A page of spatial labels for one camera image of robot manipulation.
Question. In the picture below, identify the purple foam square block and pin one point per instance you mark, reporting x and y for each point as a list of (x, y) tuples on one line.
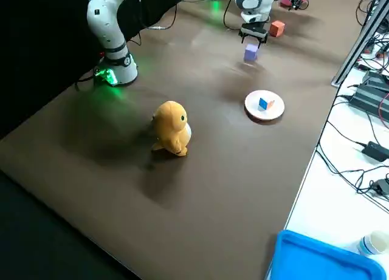
[(251, 53)]

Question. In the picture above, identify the pink plush toy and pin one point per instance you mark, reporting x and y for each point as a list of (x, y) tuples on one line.
[(285, 2)]

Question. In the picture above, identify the white cup blue band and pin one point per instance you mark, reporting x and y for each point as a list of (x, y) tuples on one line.
[(372, 242)]

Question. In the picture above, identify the aluminium frame post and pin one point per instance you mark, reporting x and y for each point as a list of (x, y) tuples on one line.
[(358, 40)]

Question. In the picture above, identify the blue plastic tray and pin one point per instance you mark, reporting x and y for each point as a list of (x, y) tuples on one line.
[(319, 258)]

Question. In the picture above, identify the black power supply box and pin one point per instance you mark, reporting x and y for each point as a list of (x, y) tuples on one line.
[(369, 99), (377, 81)]

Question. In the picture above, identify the black power adapter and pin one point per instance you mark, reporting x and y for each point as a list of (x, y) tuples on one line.
[(377, 151), (381, 186)]

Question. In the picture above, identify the orange foam square block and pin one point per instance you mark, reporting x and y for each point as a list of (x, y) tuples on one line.
[(277, 29)]

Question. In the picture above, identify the small colourful puzzle cube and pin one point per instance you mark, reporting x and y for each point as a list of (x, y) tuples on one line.
[(263, 104)]

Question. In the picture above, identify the white round plate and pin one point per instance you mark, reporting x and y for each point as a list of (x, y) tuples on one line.
[(258, 113)]

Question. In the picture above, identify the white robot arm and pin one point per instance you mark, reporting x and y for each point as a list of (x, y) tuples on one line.
[(104, 22)]

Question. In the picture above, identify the orange plush toy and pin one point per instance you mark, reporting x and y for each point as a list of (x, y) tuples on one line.
[(170, 125)]

